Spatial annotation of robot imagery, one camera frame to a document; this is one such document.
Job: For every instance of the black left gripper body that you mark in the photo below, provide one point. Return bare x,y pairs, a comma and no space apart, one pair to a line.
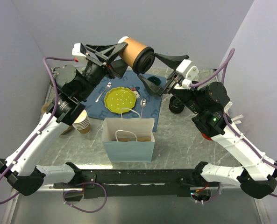
92,74

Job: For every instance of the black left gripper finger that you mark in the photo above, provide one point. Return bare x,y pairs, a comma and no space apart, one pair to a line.
118,68
106,53

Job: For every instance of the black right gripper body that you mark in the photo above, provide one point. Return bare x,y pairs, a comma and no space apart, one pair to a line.
173,87

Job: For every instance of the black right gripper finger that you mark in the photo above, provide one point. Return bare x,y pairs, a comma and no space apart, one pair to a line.
171,61
151,88

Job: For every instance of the stack of black cup lids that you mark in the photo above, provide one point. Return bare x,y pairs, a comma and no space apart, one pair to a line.
175,105

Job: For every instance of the brown paper coffee cup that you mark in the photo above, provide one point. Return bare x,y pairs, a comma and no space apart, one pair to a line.
132,50

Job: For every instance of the stack of brown paper cups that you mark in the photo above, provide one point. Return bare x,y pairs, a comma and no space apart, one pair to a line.
82,123

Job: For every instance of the light blue paper bag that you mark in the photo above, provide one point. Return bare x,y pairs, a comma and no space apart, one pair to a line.
132,151

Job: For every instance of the brown cardboard cup carrier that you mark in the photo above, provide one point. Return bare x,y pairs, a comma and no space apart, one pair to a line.
139,139

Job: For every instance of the black plastic cup lid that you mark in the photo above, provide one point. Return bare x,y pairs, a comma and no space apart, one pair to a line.
143,61

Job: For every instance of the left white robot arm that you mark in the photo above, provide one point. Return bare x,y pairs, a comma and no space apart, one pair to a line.
21,169

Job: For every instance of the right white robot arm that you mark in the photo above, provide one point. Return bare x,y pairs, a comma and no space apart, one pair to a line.
257,174

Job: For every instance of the dark teal mug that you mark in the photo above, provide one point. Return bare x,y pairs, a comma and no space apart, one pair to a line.
155,80

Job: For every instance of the blue letter placemat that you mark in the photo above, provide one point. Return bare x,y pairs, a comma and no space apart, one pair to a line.
129,80

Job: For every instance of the silver spoon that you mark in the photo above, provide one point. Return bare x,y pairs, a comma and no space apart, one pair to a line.
143,103

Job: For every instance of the silver fork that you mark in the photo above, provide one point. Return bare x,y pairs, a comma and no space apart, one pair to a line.
106,88

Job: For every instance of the small cartoon figure toy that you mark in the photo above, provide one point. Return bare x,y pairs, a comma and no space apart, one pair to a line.
135,90

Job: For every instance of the green polka dot plate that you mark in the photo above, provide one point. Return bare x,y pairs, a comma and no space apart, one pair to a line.
120,100

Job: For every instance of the red cup with stirrers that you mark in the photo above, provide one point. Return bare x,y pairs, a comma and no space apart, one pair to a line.
206,137

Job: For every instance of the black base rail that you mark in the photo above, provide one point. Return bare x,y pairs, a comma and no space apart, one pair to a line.
138,182

